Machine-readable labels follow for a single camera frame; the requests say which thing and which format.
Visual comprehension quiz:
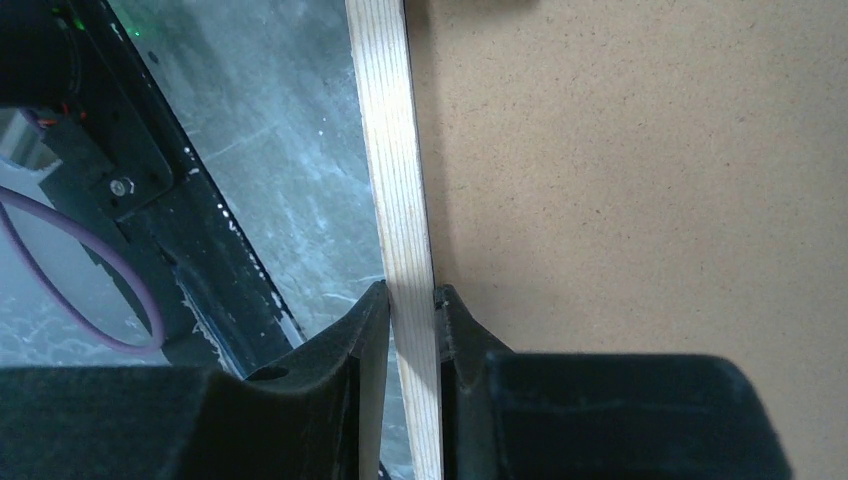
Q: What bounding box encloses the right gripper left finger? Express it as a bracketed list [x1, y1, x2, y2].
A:
[1, 281, 390, 479]

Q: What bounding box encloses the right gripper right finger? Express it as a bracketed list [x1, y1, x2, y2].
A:
[435, 285, 792, 479]

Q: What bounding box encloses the brown backing board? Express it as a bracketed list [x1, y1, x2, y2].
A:
[406, 1, 847, 479]

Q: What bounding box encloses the wooden picture frame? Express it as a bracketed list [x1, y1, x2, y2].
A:
[345, 1, 444, 479]

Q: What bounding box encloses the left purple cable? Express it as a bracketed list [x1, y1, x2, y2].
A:
[0, 185, 167, 356]

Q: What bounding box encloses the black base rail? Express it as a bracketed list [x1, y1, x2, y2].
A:
[1, 1, 299, 378]

